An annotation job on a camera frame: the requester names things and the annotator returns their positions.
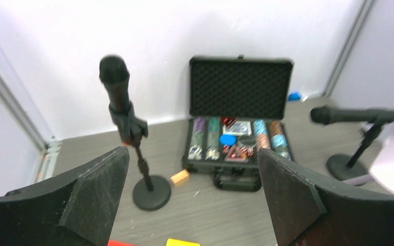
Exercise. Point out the blue round chip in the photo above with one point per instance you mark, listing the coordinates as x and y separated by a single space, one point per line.
227 140

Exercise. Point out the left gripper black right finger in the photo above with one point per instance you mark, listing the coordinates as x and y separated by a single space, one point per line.
309 208

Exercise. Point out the small blue block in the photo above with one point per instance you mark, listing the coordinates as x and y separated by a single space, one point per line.
294 96

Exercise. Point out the small yellow block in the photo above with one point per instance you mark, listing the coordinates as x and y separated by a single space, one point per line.
177 242

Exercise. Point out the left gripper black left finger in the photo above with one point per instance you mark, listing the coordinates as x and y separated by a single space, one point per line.
77 207

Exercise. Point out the red triangle token lower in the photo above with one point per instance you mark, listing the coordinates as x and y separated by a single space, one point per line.
234 155

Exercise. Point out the black round-base mic stand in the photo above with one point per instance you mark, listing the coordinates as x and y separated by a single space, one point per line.
344 167
152 192

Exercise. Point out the red triangle token upper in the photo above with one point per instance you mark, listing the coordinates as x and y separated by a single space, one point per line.
228 121

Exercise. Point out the black microphone plain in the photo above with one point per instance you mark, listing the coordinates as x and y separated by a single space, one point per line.
327 115

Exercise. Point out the red triangle token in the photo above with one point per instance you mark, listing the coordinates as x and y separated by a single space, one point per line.
228 121
234 155

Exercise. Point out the small wooden block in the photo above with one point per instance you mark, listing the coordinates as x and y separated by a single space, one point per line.
180 178

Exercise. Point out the orange flat toy brick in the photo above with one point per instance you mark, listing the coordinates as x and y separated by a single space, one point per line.
118 243

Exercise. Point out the silver dealer button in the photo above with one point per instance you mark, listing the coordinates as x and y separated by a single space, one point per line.
246 141

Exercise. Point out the blue playing card deck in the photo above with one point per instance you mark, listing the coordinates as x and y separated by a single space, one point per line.
239 128

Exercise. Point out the black poker chip case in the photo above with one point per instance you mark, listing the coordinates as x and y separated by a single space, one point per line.
250 89

